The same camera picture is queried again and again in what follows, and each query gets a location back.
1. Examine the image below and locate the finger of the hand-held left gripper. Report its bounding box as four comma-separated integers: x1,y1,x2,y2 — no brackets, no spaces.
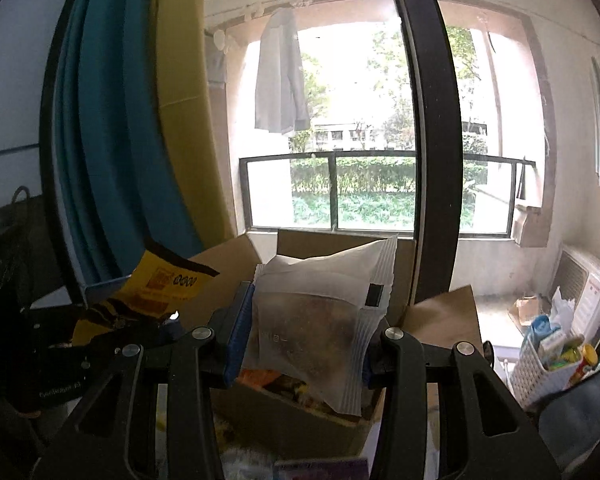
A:
80,310,181,346

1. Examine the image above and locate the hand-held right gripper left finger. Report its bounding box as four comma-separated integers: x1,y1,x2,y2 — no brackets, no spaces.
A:
32,280,256,480

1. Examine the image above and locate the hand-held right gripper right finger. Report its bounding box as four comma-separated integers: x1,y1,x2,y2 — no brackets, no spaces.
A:
362,327,563,480

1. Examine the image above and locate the yellow black snack packet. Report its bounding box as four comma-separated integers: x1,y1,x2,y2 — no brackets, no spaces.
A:
72,240,221,348

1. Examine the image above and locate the translucent pastry packet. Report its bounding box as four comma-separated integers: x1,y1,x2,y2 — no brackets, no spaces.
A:
240,234,398,417

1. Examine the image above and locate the brown cardboard box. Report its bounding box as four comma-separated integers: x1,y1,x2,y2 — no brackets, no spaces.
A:
187,229,483,456

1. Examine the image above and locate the black bag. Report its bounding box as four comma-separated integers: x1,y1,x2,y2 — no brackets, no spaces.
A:
0,187,76,321

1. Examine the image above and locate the purple snack packet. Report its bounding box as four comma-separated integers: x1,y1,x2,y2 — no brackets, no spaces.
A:
275,457,371,480

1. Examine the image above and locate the white plastic basket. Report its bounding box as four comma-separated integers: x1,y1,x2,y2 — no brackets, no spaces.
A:
507,315,600,408

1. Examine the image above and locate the black balcony railing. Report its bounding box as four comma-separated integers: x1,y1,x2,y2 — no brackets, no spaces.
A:
239,150,536,238

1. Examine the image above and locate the teal curtain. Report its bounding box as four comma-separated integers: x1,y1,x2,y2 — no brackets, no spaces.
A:
52,0,206,286

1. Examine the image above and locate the grey bag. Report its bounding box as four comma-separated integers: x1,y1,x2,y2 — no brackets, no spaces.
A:
537,370,600,471

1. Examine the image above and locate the yellow curtain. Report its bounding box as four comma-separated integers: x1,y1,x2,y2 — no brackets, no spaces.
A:
152,0,238,261

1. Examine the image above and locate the white outdoor appliance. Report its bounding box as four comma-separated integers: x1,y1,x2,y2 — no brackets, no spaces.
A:
552,245,600,346

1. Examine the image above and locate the hanging white shirt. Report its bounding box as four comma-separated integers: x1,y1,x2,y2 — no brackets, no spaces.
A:
254,7,311,136

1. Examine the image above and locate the black window frame post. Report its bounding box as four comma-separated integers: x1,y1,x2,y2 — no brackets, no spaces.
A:
382,0,463,306

